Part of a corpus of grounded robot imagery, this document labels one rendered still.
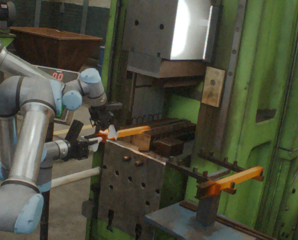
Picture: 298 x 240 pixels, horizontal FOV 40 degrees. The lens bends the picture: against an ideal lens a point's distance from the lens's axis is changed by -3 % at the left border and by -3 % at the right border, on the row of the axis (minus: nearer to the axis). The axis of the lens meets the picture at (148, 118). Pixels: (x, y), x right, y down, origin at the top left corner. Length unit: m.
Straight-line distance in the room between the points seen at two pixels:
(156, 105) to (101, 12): 8.16
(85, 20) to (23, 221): 9.85
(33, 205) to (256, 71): 1.14
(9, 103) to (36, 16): 10.12
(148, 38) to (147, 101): 0.49
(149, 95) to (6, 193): 1.34
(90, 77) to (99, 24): 8.84
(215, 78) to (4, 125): 0.95
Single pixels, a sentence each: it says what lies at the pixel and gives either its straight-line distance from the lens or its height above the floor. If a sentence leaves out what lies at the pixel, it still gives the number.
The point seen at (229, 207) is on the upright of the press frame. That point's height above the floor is 0.73.
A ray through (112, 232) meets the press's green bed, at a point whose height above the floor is 0.43.
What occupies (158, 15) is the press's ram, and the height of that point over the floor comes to 1.55.
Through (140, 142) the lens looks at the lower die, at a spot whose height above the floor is 0.94.
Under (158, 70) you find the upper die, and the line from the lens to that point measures 1.96.
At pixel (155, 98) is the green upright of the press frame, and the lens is 2.42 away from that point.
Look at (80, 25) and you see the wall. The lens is 11.01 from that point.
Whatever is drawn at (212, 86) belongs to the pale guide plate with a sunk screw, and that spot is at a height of 1.27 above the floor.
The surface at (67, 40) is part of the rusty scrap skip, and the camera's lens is 8.27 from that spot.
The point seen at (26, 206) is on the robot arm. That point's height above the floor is 1.02.
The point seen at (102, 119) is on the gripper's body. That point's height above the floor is 1.10.
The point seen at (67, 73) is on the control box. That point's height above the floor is 1.19.
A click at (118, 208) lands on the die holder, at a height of 0.58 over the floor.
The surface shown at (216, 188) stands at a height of 1.03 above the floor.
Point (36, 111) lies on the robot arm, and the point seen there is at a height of 1.22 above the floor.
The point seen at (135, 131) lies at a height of 1.00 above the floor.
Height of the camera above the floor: 1.58
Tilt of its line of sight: 15 degrees down
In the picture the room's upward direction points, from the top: 8 degrees clockwise
